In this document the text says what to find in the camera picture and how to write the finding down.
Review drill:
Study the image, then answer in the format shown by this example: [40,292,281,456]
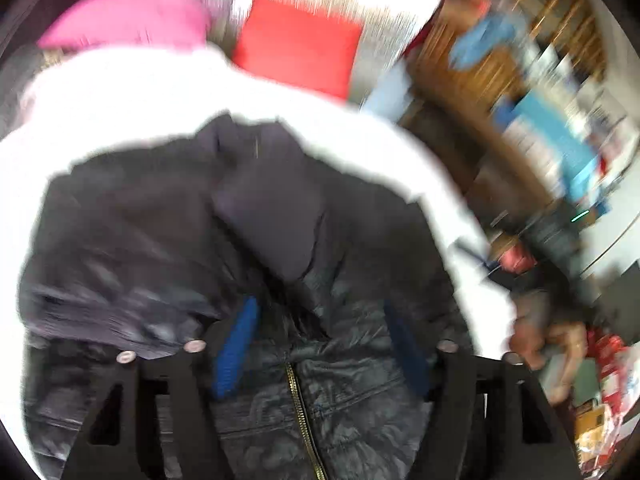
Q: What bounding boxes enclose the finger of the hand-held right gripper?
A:
[457,242,503,273]

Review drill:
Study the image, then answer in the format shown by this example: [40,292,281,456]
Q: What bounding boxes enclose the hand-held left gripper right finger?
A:
[382,300,583,480]

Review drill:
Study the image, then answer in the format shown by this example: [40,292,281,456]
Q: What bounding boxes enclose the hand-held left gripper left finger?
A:
[60,295,262,480]

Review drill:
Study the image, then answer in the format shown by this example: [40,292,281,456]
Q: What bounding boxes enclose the black puffer jacket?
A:
[17,112,476,480]

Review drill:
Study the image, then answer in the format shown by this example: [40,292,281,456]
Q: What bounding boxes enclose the person's right hand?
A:
[510,300,588,401]

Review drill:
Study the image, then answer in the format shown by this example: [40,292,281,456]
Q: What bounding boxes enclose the blue cardboard box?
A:
[505,95,601,201]

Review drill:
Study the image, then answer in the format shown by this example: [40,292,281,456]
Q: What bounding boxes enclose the red printed packaging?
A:
[575,330,632,466]

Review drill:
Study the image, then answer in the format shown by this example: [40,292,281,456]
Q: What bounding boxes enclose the wooden side table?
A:
[400,0,596,241]

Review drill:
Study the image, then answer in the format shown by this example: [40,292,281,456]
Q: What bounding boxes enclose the blue glove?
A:
[447,12,521,71]

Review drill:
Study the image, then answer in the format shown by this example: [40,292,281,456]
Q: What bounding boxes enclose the wooden chair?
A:
[470,0,608,76]

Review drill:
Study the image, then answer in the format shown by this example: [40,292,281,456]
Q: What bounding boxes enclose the silver foil insulation panel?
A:
[165,0,446,111]

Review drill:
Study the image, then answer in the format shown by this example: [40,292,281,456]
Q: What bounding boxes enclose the white textured blanket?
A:
[0,42,518,466]

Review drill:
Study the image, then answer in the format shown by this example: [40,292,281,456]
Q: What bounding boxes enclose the bright red pillow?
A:
[232,0,363,103]

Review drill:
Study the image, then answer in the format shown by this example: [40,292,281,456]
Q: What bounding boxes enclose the pink pillow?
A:
[37,0,213,53]

